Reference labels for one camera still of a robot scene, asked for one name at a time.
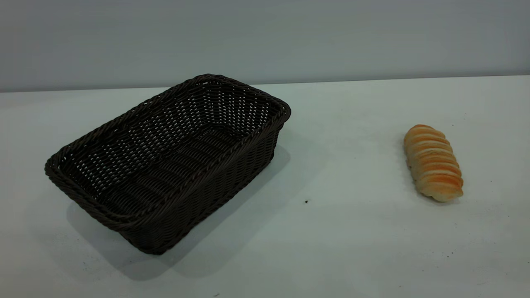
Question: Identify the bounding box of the black woven rectangular basket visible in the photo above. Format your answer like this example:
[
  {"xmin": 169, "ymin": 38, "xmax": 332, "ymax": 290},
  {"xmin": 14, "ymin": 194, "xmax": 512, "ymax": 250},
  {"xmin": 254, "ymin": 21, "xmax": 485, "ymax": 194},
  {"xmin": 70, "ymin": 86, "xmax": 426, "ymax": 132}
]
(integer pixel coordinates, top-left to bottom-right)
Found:
[{"xmin": 44, "ymin": 74, "xmax": 292, "ymax": 255}]

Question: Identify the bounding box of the ridged golden bread loaf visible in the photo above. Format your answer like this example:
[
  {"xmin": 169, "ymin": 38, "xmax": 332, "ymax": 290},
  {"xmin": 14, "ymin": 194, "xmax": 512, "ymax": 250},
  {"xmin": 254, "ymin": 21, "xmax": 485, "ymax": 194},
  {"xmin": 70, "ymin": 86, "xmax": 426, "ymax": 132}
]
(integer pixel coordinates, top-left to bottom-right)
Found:
[{"xmin": 403, "ymin": 124, "xmax": 464, "ymax": 203}]

